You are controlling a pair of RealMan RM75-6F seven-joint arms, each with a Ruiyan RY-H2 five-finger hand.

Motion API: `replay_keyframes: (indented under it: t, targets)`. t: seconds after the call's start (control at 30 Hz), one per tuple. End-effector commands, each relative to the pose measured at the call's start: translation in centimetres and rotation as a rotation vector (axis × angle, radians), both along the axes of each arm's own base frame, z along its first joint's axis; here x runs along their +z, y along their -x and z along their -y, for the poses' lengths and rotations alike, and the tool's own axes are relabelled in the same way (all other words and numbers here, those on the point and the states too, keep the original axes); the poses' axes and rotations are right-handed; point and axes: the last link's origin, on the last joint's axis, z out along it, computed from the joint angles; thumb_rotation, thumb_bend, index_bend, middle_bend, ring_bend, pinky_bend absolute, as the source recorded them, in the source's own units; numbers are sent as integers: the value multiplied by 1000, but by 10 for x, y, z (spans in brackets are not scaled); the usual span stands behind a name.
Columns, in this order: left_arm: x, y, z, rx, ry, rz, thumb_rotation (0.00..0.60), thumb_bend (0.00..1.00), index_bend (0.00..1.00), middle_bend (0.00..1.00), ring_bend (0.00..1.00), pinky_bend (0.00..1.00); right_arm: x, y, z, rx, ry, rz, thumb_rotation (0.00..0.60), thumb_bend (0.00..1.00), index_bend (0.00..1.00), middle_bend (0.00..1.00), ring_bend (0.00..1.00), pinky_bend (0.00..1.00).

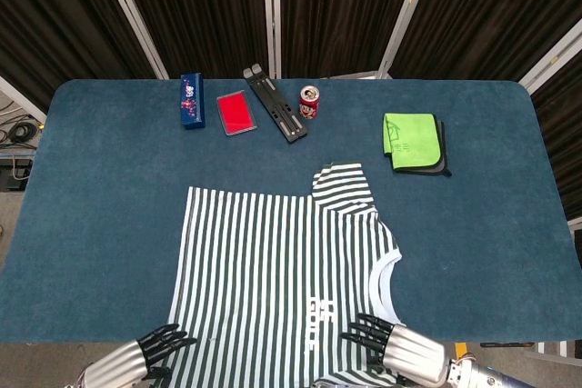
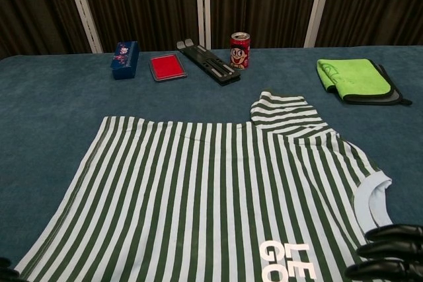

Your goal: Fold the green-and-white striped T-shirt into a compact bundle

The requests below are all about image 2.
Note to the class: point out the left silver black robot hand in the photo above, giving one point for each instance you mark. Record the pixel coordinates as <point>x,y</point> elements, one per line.
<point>8,273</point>

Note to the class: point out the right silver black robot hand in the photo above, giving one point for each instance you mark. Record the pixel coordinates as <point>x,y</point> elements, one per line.
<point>393,255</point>

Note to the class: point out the green white striped t-shirt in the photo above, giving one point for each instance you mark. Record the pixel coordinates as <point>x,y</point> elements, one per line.
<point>185,196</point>

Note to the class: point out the green folded cloth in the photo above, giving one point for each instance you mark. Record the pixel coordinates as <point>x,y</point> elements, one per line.
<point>398,97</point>

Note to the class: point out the teal felt table cover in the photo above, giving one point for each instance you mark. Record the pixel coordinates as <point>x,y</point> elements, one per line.
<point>49,103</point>

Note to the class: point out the green microfibre cloth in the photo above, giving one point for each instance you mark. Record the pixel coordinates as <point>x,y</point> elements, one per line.
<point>353,75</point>

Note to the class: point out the blue patterned rectangular box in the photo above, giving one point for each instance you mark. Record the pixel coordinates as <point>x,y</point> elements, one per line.
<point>125,60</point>

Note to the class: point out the dark pleated partition panel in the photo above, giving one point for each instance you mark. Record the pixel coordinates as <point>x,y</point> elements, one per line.
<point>142,4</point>
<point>376,4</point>
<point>261,1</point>
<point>33,8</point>

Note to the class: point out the red cartoon drink can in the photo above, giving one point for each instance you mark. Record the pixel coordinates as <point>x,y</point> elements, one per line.
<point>240,52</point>

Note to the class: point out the red ink pad case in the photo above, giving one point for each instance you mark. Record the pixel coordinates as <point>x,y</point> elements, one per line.
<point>168,68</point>

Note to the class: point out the black folding laptop stand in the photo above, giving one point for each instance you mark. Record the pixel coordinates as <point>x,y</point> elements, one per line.
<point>208,64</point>

